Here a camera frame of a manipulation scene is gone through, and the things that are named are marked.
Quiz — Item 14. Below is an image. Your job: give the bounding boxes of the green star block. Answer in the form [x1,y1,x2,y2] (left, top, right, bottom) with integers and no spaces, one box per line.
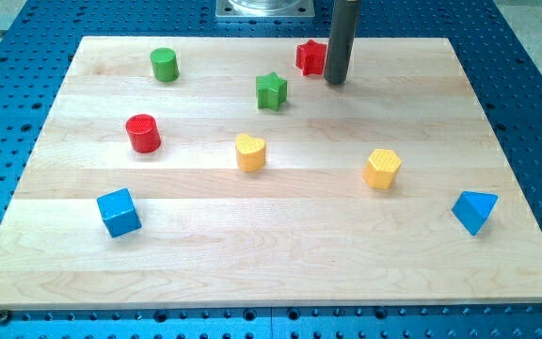
[256,72,288,111]

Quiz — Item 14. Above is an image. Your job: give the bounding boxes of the light wooden board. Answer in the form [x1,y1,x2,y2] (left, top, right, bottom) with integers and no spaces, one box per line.
[0,36,542,310]

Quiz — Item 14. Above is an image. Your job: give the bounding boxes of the red star block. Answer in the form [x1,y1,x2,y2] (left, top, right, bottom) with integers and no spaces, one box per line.
[295,40,327,76]

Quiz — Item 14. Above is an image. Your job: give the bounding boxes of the left board corner screw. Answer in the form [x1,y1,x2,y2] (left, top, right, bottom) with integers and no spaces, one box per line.
[0,310,10,325]

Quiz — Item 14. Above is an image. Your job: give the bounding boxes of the yellow heart block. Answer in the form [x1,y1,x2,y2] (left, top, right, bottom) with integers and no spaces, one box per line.
[234,134,266,172]

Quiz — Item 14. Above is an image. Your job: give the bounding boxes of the yellow hexagon block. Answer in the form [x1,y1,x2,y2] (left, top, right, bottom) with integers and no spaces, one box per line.
[363,149,402,189]

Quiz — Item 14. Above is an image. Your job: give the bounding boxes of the red cylinder block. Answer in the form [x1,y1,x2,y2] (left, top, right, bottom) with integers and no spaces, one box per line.
[125,114,162,153]

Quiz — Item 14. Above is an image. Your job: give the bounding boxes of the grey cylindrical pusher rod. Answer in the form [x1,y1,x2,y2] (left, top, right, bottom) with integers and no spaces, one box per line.
[324,0,362,85]

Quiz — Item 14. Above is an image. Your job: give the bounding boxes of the green cylinder block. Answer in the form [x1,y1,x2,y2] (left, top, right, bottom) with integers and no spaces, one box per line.
[150,47,180,82]

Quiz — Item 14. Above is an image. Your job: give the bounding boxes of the blue cube block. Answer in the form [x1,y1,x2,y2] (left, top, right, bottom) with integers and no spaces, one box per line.
[96,188,142,238]

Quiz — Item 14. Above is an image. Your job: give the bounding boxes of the blue triangle block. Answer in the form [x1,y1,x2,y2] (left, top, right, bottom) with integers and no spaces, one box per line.
[452,191,498,236]

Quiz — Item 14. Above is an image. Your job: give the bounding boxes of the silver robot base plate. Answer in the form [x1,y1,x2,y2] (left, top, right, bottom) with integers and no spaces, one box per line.
[215,0,315,19]

